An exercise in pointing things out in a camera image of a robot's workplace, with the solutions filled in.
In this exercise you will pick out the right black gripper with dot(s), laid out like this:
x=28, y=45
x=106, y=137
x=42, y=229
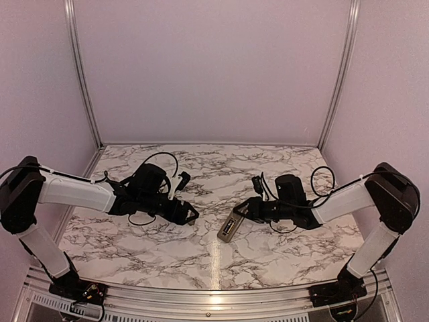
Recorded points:
x=255, y=210

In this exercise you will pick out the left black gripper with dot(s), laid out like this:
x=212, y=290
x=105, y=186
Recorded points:
x=181, y=219

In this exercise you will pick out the grey white remote control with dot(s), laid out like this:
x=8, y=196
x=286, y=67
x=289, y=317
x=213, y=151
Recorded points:
x=230, y=226

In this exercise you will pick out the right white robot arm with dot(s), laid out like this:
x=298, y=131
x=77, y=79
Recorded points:
x=395, y=197

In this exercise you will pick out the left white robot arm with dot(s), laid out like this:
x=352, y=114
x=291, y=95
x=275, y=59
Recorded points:
x=149, y=190

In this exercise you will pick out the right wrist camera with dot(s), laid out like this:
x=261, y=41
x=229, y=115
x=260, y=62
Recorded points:
x=259, y=188

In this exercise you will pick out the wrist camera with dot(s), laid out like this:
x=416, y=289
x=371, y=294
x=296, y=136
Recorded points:
x=177, y=183
x=259, y=188

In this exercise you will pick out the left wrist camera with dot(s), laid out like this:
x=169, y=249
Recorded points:
x=177, y=183

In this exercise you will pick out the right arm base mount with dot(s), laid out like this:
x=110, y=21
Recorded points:
x=347, y=287

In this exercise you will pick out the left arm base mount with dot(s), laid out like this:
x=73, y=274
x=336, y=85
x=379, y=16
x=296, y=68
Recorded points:
x=72, y=287

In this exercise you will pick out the left aluminium corner post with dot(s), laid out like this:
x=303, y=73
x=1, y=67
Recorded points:
x=70, y=14

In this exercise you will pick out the aluminium corner post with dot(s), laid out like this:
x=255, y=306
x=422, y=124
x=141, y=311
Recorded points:
x=70, y=14
x=345, y=61

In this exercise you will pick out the right aluminium corner post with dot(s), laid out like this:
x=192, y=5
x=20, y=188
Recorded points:
x=345, y=61

